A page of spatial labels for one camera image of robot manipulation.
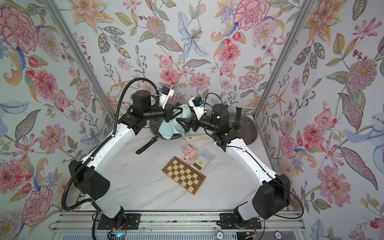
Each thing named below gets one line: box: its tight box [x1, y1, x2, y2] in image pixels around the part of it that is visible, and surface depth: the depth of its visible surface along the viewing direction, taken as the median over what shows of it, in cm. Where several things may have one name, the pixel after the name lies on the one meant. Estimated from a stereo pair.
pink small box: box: [182, 143, 198, 160], surface depth 97 cm
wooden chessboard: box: [161, 156, 206, 196], surface depth 89 cm
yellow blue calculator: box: [190, 149, 216, 173], surface depth 97 cm
